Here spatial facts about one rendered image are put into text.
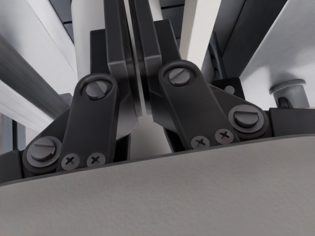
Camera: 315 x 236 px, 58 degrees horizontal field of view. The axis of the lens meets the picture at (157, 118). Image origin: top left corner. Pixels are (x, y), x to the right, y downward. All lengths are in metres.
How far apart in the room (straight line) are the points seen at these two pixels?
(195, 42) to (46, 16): 0.09
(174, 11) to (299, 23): 0.11
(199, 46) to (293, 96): 0.24
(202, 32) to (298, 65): 0.21
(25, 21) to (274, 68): 0.25
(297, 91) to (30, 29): 0.31
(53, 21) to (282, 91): 0.29
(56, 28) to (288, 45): 0.20
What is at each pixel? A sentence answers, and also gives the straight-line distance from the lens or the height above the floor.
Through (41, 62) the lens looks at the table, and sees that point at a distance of 0.34.
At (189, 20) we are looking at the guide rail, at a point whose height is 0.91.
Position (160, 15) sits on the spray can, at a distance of 0.16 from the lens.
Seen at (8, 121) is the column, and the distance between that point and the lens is 0.29.
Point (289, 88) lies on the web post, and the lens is 0.40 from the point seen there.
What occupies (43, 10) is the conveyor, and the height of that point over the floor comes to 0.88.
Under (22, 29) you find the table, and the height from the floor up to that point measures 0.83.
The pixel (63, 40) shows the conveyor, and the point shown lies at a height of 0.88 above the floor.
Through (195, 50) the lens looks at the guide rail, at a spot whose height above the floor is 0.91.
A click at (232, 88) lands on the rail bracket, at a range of 0.29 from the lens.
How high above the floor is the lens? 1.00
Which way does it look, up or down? 16 degrees down
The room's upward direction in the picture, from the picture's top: 170 degrees clockwise
